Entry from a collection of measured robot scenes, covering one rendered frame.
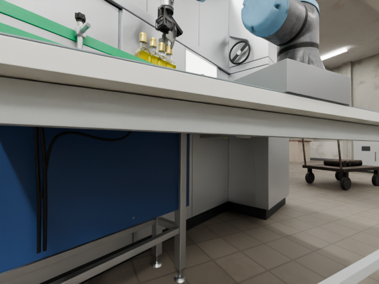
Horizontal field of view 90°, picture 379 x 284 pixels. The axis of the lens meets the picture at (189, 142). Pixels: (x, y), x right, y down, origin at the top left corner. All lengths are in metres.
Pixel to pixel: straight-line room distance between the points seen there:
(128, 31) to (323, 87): 0.93
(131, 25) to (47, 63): 0.94
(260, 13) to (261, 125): 0.29
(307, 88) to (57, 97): 0.51
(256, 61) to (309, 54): 1.25
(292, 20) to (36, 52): 0.57
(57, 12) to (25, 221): 0.79
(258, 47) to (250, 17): 1.35
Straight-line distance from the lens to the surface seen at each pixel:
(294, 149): 9.29
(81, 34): 0.70
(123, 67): 0.30
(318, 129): 0.68
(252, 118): 0.47
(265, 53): 1.92
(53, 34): 0.71
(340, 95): 0.69
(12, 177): 0.63
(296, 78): 0.52
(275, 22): 0.61
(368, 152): 6.54
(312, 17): 0.73
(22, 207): 0.64
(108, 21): 1.18
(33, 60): 0.30
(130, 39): 1.17
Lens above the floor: 0.63
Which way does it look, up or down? 1 degrees up
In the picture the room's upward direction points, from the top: straight up
